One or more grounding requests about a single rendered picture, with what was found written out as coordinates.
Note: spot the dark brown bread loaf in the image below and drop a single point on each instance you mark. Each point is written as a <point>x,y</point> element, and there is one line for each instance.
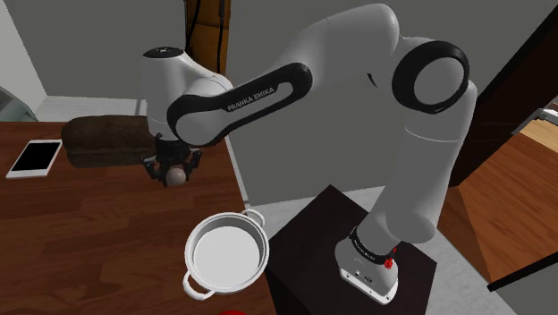
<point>104,139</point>

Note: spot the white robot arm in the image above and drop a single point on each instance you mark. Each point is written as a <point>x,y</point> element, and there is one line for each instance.
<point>348,87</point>

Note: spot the brown wooden table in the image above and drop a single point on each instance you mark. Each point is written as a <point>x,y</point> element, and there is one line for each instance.
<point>87,240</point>

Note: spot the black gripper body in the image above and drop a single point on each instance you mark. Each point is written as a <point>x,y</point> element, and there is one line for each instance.
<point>172,153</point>

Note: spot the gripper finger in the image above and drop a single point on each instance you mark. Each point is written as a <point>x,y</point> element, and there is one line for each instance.
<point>194,160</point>
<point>156,168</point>

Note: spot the dark brown wooden cabinet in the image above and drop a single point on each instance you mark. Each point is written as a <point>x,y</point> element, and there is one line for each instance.
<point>505,209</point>

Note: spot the brown wooden door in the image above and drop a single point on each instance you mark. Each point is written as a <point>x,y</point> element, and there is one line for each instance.
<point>209,35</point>

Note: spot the red round object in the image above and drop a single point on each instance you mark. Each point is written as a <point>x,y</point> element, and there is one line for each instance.
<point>232,313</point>

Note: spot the grey rounded appliance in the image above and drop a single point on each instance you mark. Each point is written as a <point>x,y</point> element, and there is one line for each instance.
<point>11,107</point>

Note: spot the white tablet with black screen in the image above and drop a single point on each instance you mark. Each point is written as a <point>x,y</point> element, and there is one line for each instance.
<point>35,158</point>

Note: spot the beige egg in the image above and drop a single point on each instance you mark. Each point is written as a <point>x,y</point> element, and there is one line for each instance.
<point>177,177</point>

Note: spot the dark robot stand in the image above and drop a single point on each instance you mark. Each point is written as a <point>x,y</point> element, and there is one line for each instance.
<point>305,261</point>

